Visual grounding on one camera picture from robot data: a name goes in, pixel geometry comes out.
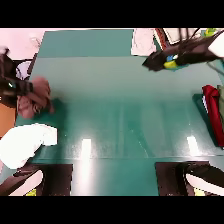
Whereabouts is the brown T-shirt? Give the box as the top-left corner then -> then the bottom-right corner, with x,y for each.
16,76 -> 56,120

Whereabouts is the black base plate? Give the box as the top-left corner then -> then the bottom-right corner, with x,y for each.
42,163 -> 74,197
154,161 -> 188,197

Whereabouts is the pale folded garment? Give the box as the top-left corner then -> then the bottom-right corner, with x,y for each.
163,28 -> 201,45

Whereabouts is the red-brown garment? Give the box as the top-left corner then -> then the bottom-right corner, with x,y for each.
154,28 -> 169,51

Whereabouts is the red garment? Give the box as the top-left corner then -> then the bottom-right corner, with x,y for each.
201,84 -> 224,148

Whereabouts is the white garment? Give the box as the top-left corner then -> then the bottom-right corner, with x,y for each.
130,28 -> 158,57

